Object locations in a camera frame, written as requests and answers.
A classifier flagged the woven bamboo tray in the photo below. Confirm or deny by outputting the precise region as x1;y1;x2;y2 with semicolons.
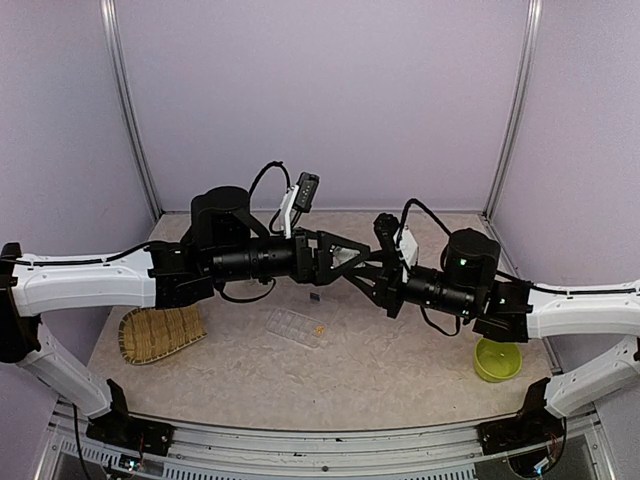
118;305;207;365

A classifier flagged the aluminium frame post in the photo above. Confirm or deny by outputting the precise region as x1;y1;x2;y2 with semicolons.
100;0;164;223
483;0;543;224

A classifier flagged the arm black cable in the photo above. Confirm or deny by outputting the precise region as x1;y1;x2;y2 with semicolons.
402;198;451;236
248;160;292;201

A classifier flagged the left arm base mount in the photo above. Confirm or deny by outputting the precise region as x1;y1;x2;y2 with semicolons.
86;411;175;457

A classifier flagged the front aluminium rail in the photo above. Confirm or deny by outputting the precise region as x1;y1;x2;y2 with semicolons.
34;394;616;480

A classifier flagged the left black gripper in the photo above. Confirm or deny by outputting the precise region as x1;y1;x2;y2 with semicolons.
210;227;372;287

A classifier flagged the white pill bottle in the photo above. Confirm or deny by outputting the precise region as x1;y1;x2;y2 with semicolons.
331;245;360;269

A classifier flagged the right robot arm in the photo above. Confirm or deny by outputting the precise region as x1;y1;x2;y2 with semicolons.
345;228;639;444

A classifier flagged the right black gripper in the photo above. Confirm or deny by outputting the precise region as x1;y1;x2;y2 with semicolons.
344;250;477;320

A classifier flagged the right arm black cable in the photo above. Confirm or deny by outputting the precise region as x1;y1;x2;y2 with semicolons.
402;198;451;236

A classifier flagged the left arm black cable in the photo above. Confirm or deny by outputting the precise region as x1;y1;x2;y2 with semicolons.
248;160;292;201

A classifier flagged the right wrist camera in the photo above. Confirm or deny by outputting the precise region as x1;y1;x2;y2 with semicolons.
373;213;419;270

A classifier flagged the clear plastic pill organizer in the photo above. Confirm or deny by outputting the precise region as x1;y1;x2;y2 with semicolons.
266;288;339;349

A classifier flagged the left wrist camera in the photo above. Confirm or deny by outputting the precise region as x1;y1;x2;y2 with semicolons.
277;172;320;238

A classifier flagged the left aluminium frame post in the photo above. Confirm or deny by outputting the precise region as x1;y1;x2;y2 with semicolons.
100;0;164;223

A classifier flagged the right aluminium frame post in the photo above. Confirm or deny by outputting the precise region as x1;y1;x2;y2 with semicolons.
483;0;543;224

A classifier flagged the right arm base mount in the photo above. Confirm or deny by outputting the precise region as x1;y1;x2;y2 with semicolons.
477;417;565;455

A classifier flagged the green plastic bowl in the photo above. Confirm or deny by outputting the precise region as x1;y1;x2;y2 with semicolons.
474;338;523;383

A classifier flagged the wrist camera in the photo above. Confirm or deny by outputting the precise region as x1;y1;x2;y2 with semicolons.
277;172;320;238
373;213;419;270

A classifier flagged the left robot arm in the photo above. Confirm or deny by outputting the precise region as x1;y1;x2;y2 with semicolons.
1;186;370;445

